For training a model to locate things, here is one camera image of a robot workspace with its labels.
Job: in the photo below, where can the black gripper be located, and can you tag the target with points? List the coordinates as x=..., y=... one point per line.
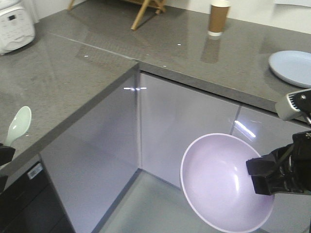
x=288, y=166

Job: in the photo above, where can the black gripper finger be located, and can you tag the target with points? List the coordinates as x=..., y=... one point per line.
x=6, y=154
x=3, y=181

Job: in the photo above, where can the mint green plastic spoon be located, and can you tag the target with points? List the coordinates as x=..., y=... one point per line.
x=19, y=125

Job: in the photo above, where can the purple plastic bowl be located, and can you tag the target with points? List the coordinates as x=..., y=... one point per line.
x=217, y=186

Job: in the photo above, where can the light blue plate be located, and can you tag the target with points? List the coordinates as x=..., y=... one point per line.
x=291, y=66

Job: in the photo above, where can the brown paper cup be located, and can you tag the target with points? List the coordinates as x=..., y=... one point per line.
x=218, y=14

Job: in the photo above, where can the black built-in dishwasher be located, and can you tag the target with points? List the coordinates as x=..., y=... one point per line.
x=30, y=205

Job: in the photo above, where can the white rice cooker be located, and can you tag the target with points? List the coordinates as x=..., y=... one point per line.
x=16, y=26

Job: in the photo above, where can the white paper sheet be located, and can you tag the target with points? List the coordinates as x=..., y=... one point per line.
x=305, y=3

